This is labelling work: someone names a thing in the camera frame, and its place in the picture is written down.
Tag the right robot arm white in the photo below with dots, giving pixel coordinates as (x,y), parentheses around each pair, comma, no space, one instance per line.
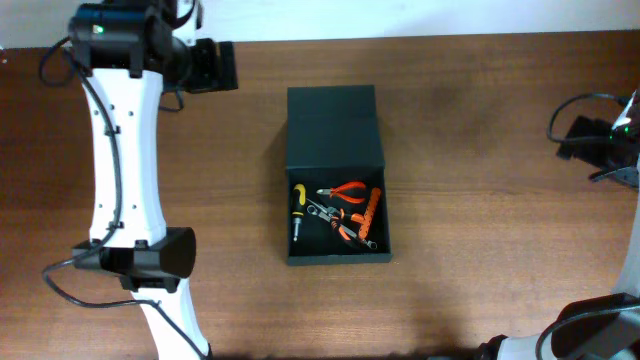
(605,327)

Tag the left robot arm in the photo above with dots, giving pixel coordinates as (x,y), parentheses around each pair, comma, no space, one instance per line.
(128,55)

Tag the yellow black screwdriver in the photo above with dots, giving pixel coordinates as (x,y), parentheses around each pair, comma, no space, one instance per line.
(298,197)

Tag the orange black pliers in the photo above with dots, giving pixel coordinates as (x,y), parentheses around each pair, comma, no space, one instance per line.
(345,225)

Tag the black box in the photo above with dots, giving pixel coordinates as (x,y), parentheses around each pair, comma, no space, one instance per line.
(333,138)

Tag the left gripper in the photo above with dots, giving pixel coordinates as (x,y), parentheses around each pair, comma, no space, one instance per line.
(219,79)

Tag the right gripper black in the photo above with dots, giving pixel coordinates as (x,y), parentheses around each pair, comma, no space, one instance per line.
(585,152)

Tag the red side cutters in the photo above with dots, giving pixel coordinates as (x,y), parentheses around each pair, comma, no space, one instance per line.
(353,192)

